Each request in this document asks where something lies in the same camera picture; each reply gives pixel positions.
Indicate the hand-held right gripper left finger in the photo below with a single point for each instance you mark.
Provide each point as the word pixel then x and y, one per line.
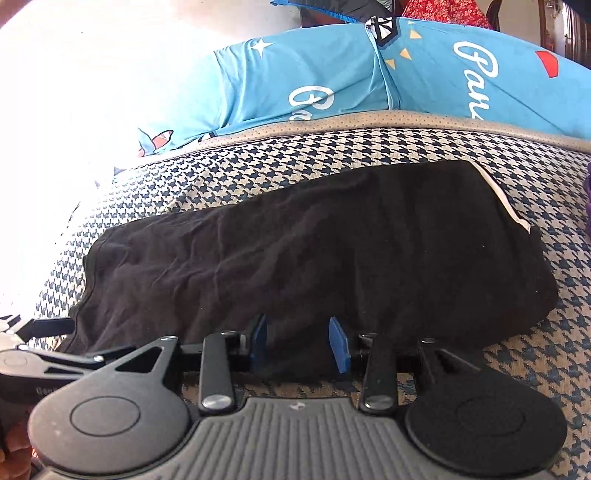
pixel 261 341

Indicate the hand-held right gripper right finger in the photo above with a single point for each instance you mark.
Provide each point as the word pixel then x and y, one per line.
pixel 339 344

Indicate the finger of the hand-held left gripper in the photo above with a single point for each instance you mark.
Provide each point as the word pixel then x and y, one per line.
pixel 27 364
pixel 48 328

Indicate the black striped t-shirt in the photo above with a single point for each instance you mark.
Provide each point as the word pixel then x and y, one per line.
pixel 300 258

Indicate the person's left hand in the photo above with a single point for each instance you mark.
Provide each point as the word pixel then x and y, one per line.
pixel 14 447

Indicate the houndstooth bed mat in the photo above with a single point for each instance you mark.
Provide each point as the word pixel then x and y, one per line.
pixel 323 147

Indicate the blue pillow with star print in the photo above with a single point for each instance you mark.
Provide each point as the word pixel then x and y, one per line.
pixel 300 64

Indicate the purple cloth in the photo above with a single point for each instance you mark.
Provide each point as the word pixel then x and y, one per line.
pixel 588 194

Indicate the blue pillow with red shape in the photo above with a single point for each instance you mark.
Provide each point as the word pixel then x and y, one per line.
pixel 485 92

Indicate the dark quilt with blue trim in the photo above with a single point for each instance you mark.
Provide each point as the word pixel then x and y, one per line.
pixel 351 8

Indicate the red floral cloth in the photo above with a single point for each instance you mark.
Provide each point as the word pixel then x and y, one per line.
pixel 443 11

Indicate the dark chair back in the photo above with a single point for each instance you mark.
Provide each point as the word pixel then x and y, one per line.
pixel 495 14

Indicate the wooden door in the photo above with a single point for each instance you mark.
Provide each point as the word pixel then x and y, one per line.
pixel 572 32

